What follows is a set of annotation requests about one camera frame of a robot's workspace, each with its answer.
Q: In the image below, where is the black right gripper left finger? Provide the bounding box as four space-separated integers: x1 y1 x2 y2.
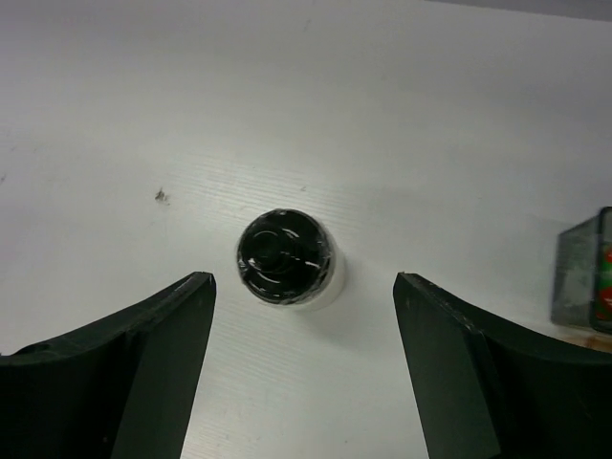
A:
1 272 215 458

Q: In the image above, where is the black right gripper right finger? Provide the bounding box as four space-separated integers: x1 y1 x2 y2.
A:
393 273 611 458

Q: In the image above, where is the black cap powder jar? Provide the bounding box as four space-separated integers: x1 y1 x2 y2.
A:
235 208 347 312

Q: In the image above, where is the clear tiered organizer tray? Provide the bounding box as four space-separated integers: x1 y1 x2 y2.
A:
550 207 611 353

